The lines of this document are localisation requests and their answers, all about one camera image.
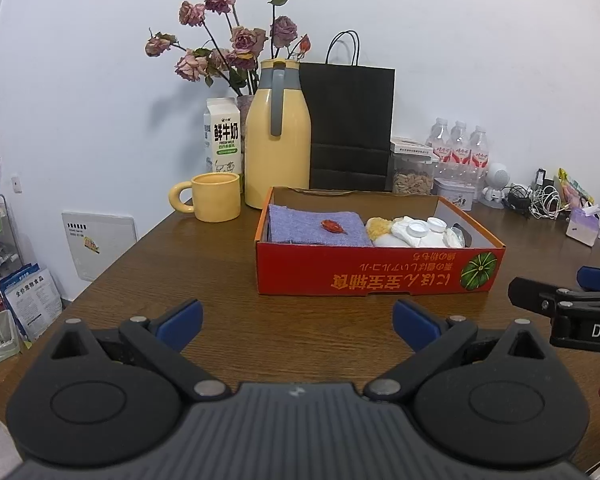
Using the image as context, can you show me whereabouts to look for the yellow plush toy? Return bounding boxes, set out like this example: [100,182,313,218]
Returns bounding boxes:
[365,216,393,241]

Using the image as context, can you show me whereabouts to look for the black paper bag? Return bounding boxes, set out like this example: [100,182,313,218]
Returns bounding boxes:
[298,30,396,192]

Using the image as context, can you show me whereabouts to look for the clear food container white lid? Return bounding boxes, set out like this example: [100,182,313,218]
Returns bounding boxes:
[390,136,438,197]

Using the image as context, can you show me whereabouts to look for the colourful snack packets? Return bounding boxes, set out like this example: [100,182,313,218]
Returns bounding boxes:
[557,167,595,208]

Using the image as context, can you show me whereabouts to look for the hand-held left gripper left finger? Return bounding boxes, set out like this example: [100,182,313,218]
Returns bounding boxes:
[50,298,231,403]

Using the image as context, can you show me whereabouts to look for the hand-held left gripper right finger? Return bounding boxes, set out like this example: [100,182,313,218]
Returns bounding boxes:
[362,298,546,403]

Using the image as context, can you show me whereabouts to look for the yellow thermos jug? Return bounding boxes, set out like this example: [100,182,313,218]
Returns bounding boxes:
[244,58,312,210]

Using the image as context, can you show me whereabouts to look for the clear water bottle red label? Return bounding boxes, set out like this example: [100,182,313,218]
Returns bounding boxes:
[426,117,451,166]
[447,120,470,181]
[467,125,491,201]

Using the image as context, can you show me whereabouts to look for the pink flower vase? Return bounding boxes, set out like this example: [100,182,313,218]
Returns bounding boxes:
[236,94,256,196]

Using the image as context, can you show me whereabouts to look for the white cable bundle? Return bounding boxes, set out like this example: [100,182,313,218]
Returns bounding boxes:
[530,185,573,220]

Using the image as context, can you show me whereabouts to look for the white robot toy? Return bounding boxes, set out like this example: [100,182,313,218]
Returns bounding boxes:
[481,162,513,208]

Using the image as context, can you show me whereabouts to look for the red cardboard box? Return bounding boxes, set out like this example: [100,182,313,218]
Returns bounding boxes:
[255,186,507,297]

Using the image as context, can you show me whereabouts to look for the white cloth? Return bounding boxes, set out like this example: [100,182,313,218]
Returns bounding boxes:
[372,215,466,250]

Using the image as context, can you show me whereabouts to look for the blue white brochures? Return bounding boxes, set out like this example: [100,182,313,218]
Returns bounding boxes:
[0,262,63,343]

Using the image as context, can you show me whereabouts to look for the dried rose bouquet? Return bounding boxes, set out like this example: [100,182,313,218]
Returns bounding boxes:
[145,0,312,98]

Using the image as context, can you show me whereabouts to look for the white milk carton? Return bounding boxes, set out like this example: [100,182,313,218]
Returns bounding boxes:
[203,97,244,193]

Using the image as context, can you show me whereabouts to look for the yellow mug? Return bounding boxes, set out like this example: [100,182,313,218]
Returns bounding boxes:
[168,172,242,222]

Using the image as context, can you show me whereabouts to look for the lavender paper box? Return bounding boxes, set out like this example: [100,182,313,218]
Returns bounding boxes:
[566,205,600,247]

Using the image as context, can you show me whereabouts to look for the purple towel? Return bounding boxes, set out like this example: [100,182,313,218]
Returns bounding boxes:
[267,203,373,248]

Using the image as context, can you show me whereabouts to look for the black cable bundle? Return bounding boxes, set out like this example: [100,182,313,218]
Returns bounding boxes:
[502,167,556,216]

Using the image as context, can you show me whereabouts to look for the lavender tin box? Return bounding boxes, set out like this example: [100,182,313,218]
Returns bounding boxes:
[432,178,478,212]

